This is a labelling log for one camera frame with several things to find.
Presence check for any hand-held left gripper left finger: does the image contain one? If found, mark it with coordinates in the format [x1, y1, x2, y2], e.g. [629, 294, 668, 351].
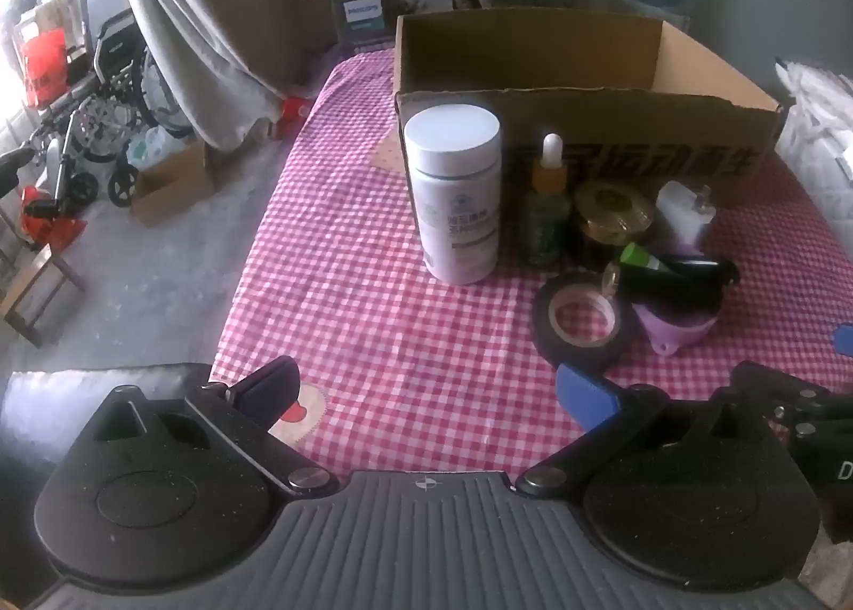
[90, 355, 337, 496]

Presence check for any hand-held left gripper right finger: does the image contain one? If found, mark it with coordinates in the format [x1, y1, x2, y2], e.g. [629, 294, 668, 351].
[516, 362, 737, 497]

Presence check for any black tape roll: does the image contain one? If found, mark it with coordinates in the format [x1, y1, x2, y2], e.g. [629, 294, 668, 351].
[532, 272, 641, 371]

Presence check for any purple plastic cup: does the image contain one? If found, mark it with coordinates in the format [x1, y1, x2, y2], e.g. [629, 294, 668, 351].
[630, 237, 724, 358]

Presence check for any black gold-tipped tube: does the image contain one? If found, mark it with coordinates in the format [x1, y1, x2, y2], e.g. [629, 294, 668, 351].
[603, 263, 724, 312]

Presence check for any green cap black tube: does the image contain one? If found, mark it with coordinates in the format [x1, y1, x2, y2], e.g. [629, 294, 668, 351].
[618, 242, 742, 287]

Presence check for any green glass dropper bottle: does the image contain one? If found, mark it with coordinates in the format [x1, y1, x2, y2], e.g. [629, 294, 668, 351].
[523, 133, 574, 269]

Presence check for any gold lid cosmetic jar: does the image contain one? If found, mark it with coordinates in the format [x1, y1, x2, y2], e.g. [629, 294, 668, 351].
[573, 180, 655, 271]

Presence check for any white charger plug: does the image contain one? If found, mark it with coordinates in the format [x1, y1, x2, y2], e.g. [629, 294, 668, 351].
[654, 180, 717, 254]

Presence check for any brown cardboard box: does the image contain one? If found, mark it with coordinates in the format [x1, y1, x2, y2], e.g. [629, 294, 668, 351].
[392, 6, 787, 211]

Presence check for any red checked tablecloth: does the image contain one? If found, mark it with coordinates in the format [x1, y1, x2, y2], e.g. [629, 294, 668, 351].
[212, 46, 853, 484]

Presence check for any small cardboard box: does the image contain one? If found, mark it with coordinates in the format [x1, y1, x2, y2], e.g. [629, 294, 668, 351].
[130, 140, 218, 226]

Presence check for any white quilted bag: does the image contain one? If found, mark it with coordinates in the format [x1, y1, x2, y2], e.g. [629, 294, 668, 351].
[773, 57, 853, 198]

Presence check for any white supplement bottle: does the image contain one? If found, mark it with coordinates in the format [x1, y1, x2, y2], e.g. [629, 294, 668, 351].
[403, 105, 504, 284]

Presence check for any wooden stool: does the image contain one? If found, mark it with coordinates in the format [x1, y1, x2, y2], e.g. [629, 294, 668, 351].
[0, 243, 87, 348]

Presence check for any white plastic bag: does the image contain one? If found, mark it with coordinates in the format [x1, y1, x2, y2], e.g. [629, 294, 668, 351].
[126, 126, 184, 171]

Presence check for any small balance bike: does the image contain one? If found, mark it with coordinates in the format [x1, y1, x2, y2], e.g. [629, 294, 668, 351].
[0, 147, 101, 218]

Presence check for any black wheelchair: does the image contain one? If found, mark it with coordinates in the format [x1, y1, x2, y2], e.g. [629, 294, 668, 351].
[40, 0, 157, 209]

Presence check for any grey curtain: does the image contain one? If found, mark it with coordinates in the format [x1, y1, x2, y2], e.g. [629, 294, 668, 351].
[113, 0, 332, 154]

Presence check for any red shopping bag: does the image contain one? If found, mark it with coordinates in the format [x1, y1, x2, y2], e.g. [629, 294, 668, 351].
[20, 29, 71, 108]

